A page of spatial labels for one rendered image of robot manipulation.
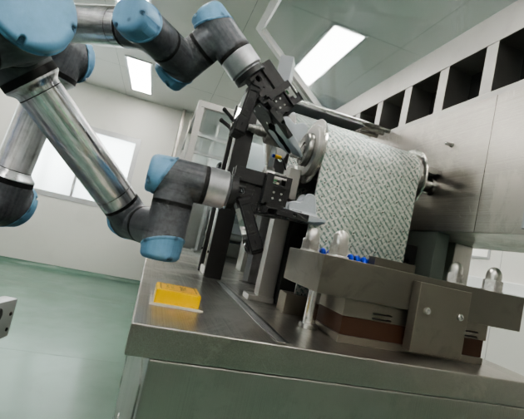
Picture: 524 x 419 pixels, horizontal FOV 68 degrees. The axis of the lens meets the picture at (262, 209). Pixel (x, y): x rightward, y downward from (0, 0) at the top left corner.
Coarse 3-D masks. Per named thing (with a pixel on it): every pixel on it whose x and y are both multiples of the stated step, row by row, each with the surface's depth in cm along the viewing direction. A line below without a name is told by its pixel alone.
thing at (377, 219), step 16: (320, 176) 82; (336, 176) 83; (320, 192) 82; (336, 192) 82; (352, 192) 83; (368, 192) 84; (384, 192) 86; (400, 192) 87; (320, 208) 81; (336, 208) 82; (352, 208) 83; (368, 208) 84; (384, 208) 85; (400, 208) 86; (320, 224) 81; (336, 224) 82; (352, 224) 83; (368, 224) 84; (384, 224) 85; (400, 224) 86; (320, 240) 81; (352, 240) 83; (368, 240) 84; (384, 240) 85; (400, 240) 86; (368, 256) 84; (384, 256) 85; (400, 256) 86
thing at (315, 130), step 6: (312, 126) 89; (318, 126) 85; (312, 132) 88; (318, 132) 84; (318, 138) 83; (318, 144) 82; (318, 150) 82; (312, 156) 84; (318, 156) 83; (312, 162) 83; (300, 168) 90; (306, 168) 86; (312, 168) 84; (420, 168) 89; (306, 174) 86; (318, 174) 86; (420, 174) 89
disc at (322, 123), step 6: (324, 126) 83; (324, 132) 83; (324, 138) 82; (324, 144) 81; (324, 150) 81; (318, 162) 82; (318, 168) 82; (312, 174) 84; (300, 180) 90; (306, 180) 86
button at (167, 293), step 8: (160, 288) 60; (168, 288) 61; (176, 288) 63; (184, 288) 65; (192, 288) 67; (160, 296) 60; (168, 296) 60; (176, 296) 60; (184, 296) 61; (192, 296) 61; (176, 304) 60; (184, 304) 61; (192, 304) 61
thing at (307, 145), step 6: (306, 138) 87; (312, 138) 85; (300, 144) 90; (306, 144) 86; (312, 144) 84; (306, 150) 85; (312, 150) 84; (306, 156) 84; (300, 162) 87; (306, 162) 86
